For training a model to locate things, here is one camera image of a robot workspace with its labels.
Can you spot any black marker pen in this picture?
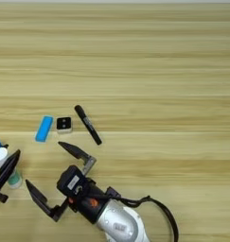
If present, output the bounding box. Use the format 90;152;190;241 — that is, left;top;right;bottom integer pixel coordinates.
74;104;103;147

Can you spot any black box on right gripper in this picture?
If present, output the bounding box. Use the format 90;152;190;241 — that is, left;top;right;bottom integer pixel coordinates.
56;165;89;198

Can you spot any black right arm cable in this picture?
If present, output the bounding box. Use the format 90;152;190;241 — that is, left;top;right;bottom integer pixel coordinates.
106;187;180;242

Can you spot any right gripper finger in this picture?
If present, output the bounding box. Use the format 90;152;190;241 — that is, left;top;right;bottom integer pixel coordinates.
58;141;97;176
25;179;70;222

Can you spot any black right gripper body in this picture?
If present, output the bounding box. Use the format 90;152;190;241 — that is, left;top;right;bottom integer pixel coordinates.
68;181;115;225

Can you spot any small black white cube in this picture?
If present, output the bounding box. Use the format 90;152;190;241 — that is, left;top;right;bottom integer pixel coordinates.
56;116;73;135

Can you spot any blue eraser block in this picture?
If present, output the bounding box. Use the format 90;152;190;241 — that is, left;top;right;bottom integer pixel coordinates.
34;115;54;143

